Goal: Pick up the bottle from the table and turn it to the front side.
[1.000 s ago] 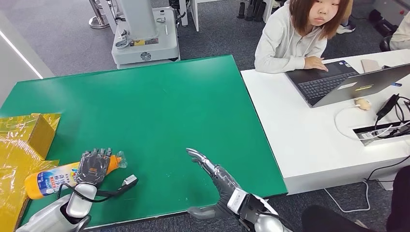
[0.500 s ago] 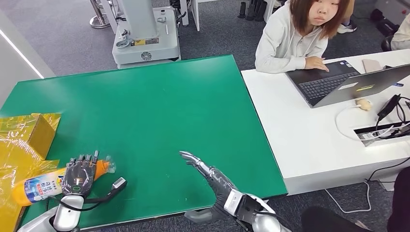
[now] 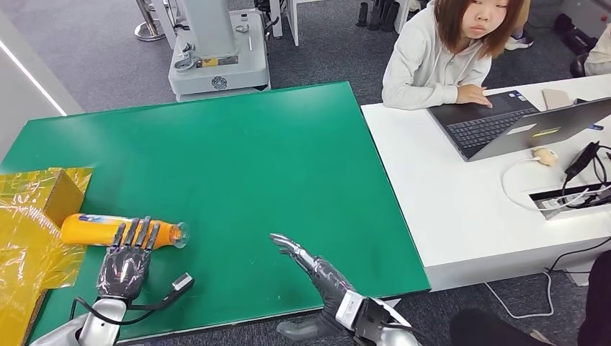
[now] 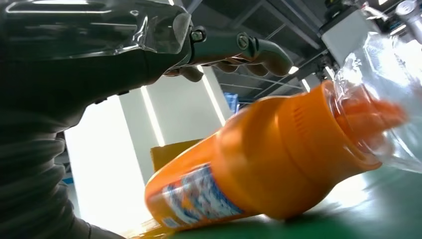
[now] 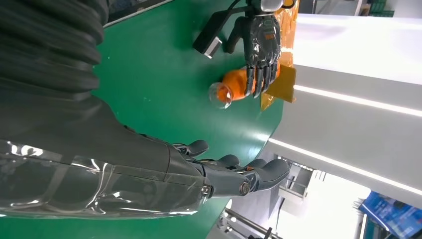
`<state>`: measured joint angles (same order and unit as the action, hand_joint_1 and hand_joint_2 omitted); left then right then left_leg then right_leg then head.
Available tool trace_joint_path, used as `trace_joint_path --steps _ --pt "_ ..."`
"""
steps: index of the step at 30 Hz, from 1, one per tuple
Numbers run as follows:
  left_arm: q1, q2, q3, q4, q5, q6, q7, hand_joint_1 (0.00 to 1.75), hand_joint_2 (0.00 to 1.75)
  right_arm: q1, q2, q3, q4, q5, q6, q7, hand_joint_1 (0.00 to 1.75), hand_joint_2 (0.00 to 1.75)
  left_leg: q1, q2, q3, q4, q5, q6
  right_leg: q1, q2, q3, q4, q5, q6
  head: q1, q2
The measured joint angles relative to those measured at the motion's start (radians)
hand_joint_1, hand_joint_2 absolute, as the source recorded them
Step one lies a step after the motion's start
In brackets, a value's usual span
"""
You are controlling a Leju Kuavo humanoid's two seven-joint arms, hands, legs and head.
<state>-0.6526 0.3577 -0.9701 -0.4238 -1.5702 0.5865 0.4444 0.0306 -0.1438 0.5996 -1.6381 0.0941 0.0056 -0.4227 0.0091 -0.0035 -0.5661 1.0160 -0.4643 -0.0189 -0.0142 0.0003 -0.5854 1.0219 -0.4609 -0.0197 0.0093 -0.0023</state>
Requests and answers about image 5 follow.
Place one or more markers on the cardboard box with gold foil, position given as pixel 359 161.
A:
pixel 283 82

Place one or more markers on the grey white machine base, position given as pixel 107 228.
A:
pixel 290 194

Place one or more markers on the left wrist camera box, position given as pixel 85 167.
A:
pixel 211 36

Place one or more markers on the blue printed box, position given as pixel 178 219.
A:
pixel 392 214

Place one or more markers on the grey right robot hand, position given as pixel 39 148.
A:
pixel 115 171

